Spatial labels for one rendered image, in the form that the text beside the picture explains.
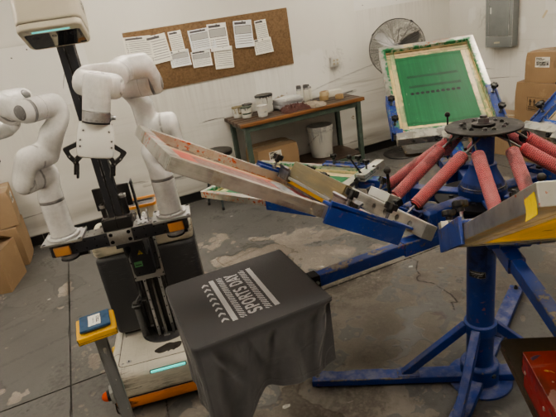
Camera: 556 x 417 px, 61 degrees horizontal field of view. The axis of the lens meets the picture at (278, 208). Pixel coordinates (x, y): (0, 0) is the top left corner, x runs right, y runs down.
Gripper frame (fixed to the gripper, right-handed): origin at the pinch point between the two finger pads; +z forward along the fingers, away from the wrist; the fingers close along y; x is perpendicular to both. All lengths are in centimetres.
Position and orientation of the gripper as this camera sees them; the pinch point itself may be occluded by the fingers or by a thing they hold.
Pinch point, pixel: (94, 174)
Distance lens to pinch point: 146.5
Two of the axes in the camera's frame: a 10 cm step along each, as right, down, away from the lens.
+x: 3.9, 2.9, -8.7
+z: -1.3, 9.6, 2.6
